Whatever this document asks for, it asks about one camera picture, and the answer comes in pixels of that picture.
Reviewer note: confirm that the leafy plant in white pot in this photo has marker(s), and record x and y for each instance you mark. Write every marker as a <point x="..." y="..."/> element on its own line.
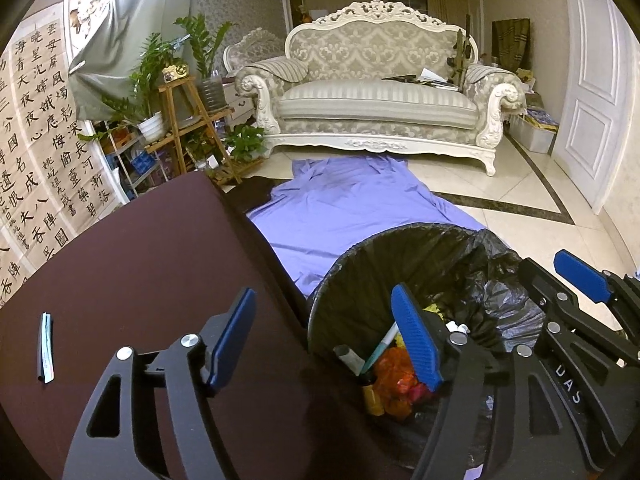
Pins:
<point x="150" y="80"/>

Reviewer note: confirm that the small green floor plant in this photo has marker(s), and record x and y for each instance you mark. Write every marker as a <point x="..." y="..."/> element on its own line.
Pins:
<point x="245" y="142"/>

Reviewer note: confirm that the dark plaid cloth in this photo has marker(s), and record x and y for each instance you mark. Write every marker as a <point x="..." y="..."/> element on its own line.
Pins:
<point x="511" y="42"/>

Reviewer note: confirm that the orange wrapper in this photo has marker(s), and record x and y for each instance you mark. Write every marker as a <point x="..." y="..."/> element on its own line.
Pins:
<point x="395" y="372"/>

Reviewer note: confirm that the tall plant in grey pot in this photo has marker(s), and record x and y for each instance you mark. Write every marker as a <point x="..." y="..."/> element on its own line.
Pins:
<point x="210" y="45"/>

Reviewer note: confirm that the striped sofa cushion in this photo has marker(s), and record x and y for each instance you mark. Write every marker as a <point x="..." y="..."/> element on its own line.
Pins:
<point x="280" y="69"/>

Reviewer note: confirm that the ornate cream sofa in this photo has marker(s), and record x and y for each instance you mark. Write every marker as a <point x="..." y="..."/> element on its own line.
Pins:
<point x="375" y="100"/>

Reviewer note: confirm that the white and teal pen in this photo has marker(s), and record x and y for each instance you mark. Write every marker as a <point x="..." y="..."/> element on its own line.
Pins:
<point x="382" y="347"/>

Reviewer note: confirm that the yellow small bottle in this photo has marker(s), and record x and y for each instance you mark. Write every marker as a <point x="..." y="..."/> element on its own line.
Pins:
<point x="374" y="400"/>

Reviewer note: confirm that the grey curtain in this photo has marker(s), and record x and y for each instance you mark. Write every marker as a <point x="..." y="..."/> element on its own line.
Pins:
<point x="125" y="25"/>

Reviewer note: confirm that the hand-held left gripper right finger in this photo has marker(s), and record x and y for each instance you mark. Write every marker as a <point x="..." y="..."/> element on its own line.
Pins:
<point x="415" y="335"/>

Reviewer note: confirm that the clear storage box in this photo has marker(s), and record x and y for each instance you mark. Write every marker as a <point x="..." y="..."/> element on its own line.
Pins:
<point x="534" y="130"/>

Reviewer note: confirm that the blue crate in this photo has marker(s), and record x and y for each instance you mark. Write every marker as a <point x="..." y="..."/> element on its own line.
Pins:
<point x="140" y="162"/>

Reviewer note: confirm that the small-script calligraphy wall poster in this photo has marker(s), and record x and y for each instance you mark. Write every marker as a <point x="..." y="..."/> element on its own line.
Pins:
<point x="55" y="120"/>

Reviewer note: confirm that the purple cloth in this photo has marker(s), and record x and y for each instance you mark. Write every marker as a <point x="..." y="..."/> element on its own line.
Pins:
<point x="350" y="205"/>

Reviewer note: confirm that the large-script calligraphy wall poster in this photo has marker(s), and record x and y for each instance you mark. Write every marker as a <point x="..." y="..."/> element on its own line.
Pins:
<point x="25" y="220"/>

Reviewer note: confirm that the white panelled door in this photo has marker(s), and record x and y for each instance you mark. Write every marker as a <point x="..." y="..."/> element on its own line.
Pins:
<point x="592" y="85"/>

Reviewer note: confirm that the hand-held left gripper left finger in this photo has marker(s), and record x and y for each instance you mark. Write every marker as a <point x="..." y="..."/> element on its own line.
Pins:
<point x="232" y="340"/>

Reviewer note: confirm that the bin with black bag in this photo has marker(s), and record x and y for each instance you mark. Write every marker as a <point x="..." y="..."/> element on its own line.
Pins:
<point x="380" y="270"/>

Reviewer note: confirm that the toy rifle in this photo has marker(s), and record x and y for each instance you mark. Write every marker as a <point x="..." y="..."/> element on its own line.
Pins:
<point x="461" y="55"/>

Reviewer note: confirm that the grey tube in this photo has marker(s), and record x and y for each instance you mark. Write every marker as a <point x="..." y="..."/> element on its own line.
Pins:
<point x="349" y="358"/>

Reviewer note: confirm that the silver foil wrapper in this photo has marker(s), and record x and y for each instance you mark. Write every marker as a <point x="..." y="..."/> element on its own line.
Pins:
<point x="46" y="347"/>

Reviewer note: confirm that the ornate cream armchair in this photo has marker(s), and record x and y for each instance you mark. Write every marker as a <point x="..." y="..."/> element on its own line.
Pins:
<point x="252" y="47"/>

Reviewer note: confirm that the metal shelf rack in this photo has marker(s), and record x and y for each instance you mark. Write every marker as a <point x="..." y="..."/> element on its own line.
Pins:
<point x="125" y="160"/>

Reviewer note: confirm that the papers on sofa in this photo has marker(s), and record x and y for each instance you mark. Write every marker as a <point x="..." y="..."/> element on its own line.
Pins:
<point x="425" y="77"/>

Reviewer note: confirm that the wooden plant stand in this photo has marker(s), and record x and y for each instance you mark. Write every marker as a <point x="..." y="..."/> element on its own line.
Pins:
<point x="195" y="125"/>

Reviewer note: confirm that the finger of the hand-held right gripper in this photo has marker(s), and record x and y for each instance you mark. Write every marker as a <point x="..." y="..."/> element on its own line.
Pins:
<point x="582" y="275"/>
<point x="590" y="375"/>

